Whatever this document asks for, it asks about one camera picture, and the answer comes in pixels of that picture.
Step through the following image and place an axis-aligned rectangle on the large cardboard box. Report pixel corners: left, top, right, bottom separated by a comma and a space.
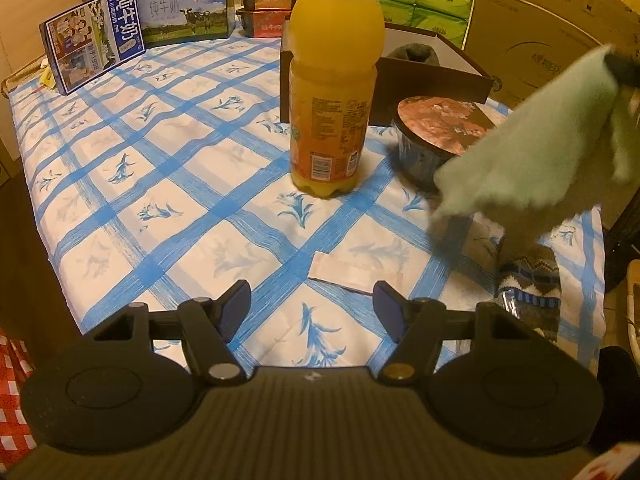
462, 0, 640, 108

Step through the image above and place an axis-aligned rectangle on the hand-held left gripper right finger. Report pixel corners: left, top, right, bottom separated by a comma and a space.
374, 281, 538, 385

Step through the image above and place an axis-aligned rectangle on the brown cardboard box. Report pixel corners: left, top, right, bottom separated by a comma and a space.
279, 15, 493, 126

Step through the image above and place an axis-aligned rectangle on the flat paper packet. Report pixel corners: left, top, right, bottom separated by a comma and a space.
307, 254, 405, 293

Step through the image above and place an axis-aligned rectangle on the dark grey towel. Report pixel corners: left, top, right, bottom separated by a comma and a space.
387, 44, 441, 68

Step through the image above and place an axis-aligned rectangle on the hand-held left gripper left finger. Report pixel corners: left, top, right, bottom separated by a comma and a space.
90, 280, 251, 386

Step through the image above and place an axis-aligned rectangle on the green towel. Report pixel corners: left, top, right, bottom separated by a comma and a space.
432, 44, 640, 221

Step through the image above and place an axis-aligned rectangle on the instant noodle bowl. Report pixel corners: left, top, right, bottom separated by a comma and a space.
391, 95, 511, 191

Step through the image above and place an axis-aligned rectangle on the purple blue milk carton box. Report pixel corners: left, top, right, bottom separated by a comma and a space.
39, 0, 147, 96

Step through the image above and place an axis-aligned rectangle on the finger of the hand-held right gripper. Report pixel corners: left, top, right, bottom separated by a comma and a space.
606, 52, 640, 87

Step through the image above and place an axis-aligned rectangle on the brown blue knit sock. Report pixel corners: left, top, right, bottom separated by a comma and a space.
495, 245, 563, 343

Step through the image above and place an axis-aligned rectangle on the orange juice bottle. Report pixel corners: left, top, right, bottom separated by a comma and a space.
289, 0, 386, 200

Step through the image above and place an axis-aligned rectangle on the red checkered cloth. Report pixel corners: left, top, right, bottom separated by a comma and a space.
0, 330, 38, 466

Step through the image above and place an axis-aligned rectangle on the light blue milk carton box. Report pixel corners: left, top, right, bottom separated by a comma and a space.
136, 0, 235, 50

